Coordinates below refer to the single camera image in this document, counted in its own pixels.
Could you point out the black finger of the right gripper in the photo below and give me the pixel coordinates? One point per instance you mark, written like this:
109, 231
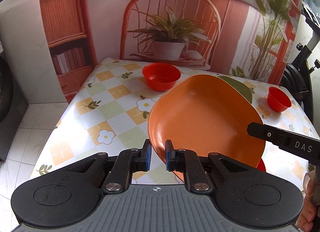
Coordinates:
297, 144

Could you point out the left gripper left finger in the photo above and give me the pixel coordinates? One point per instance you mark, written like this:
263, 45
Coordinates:
120, 169

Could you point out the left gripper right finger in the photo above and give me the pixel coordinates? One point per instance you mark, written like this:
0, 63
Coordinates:
194, 168

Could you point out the orange square plate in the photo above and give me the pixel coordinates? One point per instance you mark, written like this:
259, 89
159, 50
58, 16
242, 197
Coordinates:
205, 114

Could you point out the small red bowl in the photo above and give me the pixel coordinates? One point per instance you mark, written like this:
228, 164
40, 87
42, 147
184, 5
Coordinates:
277, 100

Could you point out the green square plate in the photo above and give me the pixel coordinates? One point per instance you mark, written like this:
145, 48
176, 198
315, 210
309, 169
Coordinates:
239, 86

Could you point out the large red bowl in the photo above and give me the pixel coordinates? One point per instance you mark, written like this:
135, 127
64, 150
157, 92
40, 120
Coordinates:
161, 76

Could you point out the person's right hand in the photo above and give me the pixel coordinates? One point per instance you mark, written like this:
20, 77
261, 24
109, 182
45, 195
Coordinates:
309, 211

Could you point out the black exercise bike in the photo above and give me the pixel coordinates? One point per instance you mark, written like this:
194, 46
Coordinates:
296, 77

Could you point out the dark appliance at left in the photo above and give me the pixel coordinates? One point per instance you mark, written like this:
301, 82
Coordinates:
13, 107

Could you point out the printed room backdrop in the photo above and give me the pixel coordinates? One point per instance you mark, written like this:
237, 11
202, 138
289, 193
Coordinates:
243, 38

